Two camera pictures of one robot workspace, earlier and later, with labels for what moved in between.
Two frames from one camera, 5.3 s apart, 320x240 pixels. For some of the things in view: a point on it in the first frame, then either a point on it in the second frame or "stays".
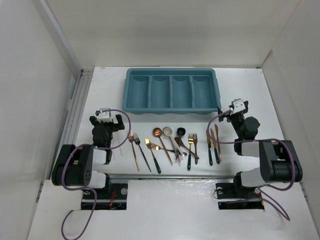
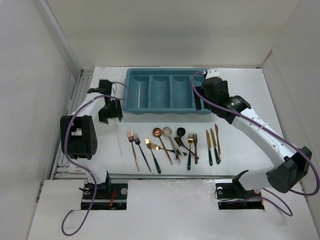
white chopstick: [113, 152] -> [139, 94]
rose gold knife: [217, 133] stays
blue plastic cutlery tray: [171, 91] stays
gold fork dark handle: [190, 141] stays
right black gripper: [228, 117] -> [200, 91]
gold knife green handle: [216, 152] stays
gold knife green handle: [209, 148] stays
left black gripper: [115, 126] -> [116, 113]
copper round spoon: [157, 132] stays
